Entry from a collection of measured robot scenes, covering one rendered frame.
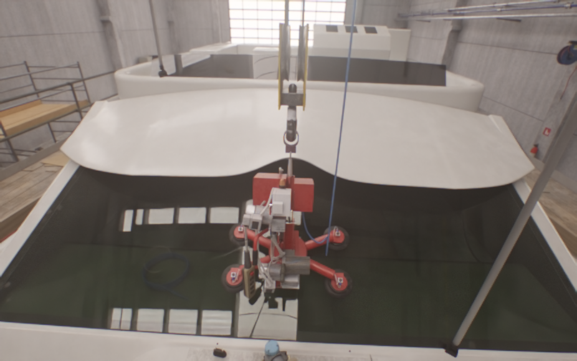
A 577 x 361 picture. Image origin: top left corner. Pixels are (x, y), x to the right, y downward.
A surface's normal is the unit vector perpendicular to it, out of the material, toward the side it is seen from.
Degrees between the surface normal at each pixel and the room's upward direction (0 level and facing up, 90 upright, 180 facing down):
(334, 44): 61
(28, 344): 53
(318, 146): 21
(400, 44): 89
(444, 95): 90
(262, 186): 70
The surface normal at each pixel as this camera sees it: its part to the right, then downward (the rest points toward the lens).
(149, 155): -0.04, -0.67
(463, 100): 0.25, 0.48
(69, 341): -0.07, -0.19
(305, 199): -0.04, 0.21
